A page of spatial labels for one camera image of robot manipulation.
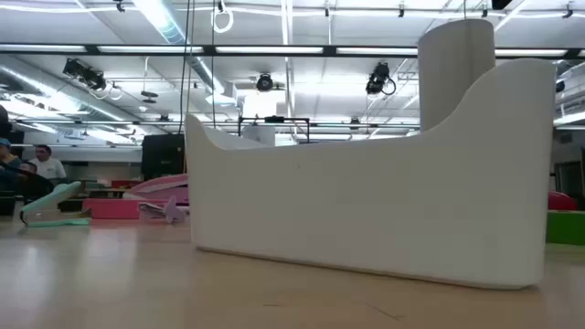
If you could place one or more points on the pink stapler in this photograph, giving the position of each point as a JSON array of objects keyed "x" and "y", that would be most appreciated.
[{"x": 160, "y": 185}]

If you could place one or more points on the teal staple remover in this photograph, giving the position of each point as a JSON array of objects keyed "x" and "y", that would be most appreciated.
[{"x": 50, "y": 198}]

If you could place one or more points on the green tape roll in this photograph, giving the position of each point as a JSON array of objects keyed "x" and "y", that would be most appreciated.
[{"x": 566, "y": 228}]

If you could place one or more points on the white plastic bin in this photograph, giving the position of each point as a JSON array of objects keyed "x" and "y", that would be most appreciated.
[{"x": 365, "y": 205}]

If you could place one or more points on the black overhead light bar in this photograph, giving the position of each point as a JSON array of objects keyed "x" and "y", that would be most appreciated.
[{"x": 329, "y": 50}]

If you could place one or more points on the black cabinet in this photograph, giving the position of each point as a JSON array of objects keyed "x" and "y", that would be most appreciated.
[{"x": 162, "y": 155}]

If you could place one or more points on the person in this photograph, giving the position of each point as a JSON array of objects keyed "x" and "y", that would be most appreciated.
[
  {"x": 28, "y": 168},
  {"x": 7, "y": 160},
  {"x": 48, "y": 166}
]

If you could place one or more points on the silver ventilation duct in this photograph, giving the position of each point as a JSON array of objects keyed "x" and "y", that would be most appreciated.
[
  {"x": 55, "y": 91},
  {"x": 164, "y": 23}
]

